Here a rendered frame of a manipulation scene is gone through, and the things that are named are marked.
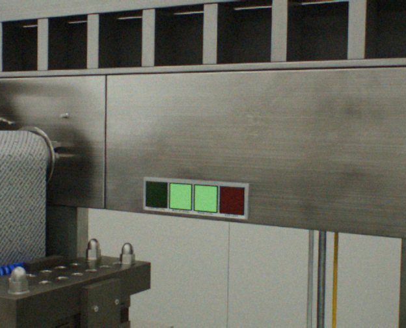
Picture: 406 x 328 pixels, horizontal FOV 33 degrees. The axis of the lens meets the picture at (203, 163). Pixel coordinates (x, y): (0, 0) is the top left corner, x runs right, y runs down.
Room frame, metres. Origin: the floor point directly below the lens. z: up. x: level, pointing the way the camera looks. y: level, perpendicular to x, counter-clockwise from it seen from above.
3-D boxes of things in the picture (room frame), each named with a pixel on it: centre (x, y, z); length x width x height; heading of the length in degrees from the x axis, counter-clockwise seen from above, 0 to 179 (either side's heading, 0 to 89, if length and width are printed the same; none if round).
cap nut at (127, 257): (1.47, 0.16, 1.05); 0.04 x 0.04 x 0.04
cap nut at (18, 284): (1.20, 0.32, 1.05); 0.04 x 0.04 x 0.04
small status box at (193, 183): (1.39, 0.02, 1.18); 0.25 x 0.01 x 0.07; 59
